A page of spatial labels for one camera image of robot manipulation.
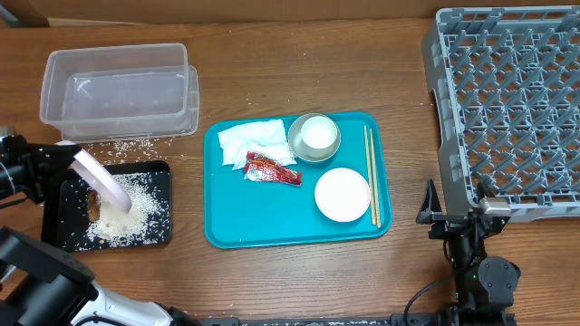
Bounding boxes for left wooden chopstick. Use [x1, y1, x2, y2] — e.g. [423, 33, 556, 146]
[363, 125, 377, 226]

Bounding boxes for rice pile on tray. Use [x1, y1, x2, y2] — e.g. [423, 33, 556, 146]
[62, 171, 171, 252]

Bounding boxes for white napkin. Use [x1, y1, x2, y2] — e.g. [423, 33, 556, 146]
[217, 119, 296, 170]

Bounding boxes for grey bowl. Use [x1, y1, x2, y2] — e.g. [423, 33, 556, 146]
[287, 113, 341, 163]

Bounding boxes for wooden chopstick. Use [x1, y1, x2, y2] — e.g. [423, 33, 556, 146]
[363, 125, 377, 226]
[369, 129, 382, 228]

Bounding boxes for large white plate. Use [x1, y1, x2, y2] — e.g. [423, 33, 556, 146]
[71, 149, 132, 213]

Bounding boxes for clear plastic bin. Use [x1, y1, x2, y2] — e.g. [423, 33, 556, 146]
[39, 43, 200, 143]

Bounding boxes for scattered rice grains on table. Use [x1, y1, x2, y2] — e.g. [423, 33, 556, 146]
[81, 138, 188, 166]

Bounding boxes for white paper cup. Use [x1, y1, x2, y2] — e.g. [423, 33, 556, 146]
[300, 115, 338, 158]

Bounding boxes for brown food scrap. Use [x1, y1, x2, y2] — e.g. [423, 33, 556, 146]
[87, 190, 101, 223]

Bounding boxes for right wooden chopstick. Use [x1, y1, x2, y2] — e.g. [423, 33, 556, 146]
[369, 129, 382, 228]

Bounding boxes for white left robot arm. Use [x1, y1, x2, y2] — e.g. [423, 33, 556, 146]
[1, 135, 198, 326]

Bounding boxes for grey dishwasher rack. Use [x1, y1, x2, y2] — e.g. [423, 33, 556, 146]
[421, 5, 579, 223]

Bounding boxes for teal serving tray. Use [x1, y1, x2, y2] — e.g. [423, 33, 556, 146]
[204, 111, 393, 249]

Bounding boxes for red snack wrapper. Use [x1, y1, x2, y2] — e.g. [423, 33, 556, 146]
[243, 152, 303, 187]

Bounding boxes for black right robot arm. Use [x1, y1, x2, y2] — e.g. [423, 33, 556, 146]
[403, 180, 521, 325]

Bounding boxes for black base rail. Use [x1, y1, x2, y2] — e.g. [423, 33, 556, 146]
[198, 312, 517, 326]

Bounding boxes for black plastic tray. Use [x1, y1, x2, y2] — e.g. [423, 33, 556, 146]
[41, 160, 171, 252]

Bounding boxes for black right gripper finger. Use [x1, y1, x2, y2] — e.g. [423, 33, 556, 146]
[416, 179, 443, 225]
[476, 180, 496, 199]

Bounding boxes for small white plate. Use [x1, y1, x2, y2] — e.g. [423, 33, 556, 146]
[314, 168, 371, 223]

